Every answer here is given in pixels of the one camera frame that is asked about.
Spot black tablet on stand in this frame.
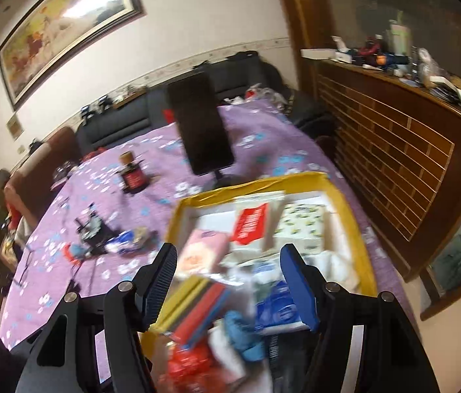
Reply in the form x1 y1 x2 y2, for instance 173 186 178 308
167 71 236 178

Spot white packet orange print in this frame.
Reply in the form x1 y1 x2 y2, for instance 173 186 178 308
230 192 287 255

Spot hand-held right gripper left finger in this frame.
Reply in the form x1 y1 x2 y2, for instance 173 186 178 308
15 242 178 393

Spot wooden cabinet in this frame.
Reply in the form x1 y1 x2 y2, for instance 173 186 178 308
316 58 461 284

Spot black cylindrical motor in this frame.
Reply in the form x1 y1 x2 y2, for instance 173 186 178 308
74 204 121 255

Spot black sofa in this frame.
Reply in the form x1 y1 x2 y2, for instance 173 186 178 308
75 52 334 161

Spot yellow rimmed white tray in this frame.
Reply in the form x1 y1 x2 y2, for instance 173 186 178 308
139 172 379 393

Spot grey phone stand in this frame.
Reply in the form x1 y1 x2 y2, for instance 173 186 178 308
211 167 240 188

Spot large red plastic bag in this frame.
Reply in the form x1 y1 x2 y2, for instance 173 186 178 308
164 343 221 393

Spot blue white plastic bag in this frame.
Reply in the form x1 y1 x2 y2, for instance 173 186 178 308
105 228 158 255

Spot brown chair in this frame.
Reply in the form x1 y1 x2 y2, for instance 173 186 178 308
3 126 81 230

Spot pile of assorted clutter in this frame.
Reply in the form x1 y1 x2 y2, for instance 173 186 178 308
300 8 461 120

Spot purple floral tablecloth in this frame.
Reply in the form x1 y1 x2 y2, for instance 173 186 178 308
0 102 419 393

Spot lemon-print tissue pack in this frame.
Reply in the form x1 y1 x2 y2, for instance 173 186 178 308
272 202 330 255

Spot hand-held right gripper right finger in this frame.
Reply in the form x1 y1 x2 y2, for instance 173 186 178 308
280 244 446 393

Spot pink white packet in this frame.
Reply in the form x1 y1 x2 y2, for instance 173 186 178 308
176 228 232 280

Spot dark bottle brown cap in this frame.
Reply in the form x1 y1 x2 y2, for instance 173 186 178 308
118 151 150 196

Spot coloured sponge stack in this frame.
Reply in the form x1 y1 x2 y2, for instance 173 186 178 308
160 275 232 349

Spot framed painting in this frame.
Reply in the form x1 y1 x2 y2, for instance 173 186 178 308
0 0 147 112

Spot tissue pack blue print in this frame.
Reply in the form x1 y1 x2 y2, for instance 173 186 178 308
252 261 314 333

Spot yellow wall plaque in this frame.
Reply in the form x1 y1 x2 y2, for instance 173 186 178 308
7 116 25 139

